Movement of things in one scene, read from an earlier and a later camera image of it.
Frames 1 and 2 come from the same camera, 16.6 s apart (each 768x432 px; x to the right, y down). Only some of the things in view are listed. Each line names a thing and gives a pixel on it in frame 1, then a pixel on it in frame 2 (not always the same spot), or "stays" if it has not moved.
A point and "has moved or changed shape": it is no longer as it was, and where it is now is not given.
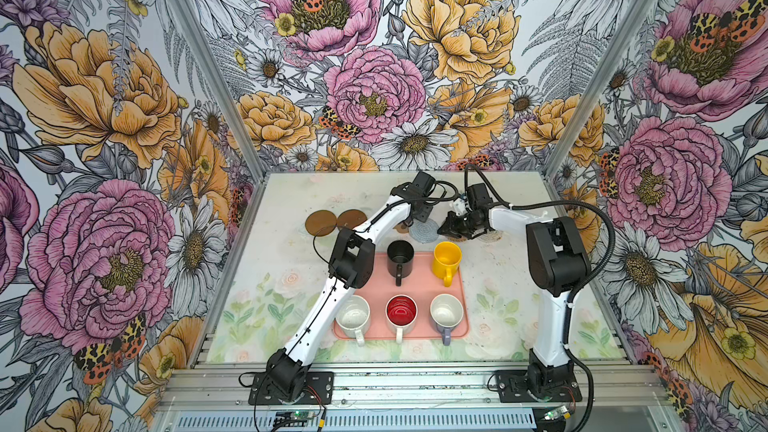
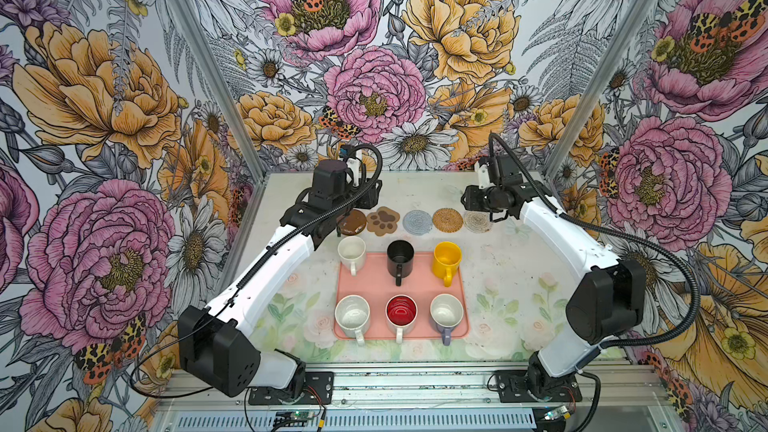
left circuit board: x=293 y=415 stays
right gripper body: x=462 y=225 → x=485 y=199
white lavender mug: x=446 y=311 stays
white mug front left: x=353 y=316 stays
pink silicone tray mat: x=423 y=286 stays
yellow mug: x=446 y=260 stays
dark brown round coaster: x=351 y=218 stays
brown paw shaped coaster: x=402 y=228 has moved or changed shape
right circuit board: x=555 y=413 stays
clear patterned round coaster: x=491 y=237 has moved or changed shape
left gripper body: x=423 y=213 → x=355 y=197
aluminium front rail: x=413 y=389 stays
